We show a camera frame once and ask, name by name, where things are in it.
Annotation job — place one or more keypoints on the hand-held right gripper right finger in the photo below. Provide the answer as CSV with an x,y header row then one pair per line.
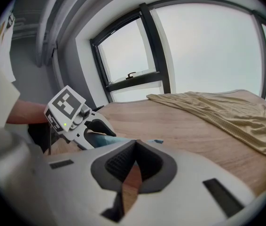
x,y
189,192

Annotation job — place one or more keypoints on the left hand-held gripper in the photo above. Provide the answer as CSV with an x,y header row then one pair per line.
x,y
64,107

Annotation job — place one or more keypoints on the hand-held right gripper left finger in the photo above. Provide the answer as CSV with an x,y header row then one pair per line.
x,y
72,187

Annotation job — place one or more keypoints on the teal umbrella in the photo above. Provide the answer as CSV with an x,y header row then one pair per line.
x,y
104,140

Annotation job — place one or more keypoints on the person's left forearm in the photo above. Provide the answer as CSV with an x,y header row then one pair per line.
x,y
27,112

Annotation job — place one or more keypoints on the wooden table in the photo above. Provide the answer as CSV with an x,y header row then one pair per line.
x,y
166,126

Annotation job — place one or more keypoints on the yellow cloth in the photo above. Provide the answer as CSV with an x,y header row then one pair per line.
x,y
229,119

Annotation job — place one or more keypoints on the black-framed opening window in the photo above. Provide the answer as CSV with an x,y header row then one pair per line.
x,y
126,55

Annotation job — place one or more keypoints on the large fixed window pane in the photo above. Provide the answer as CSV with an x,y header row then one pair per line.
x,y
208,48

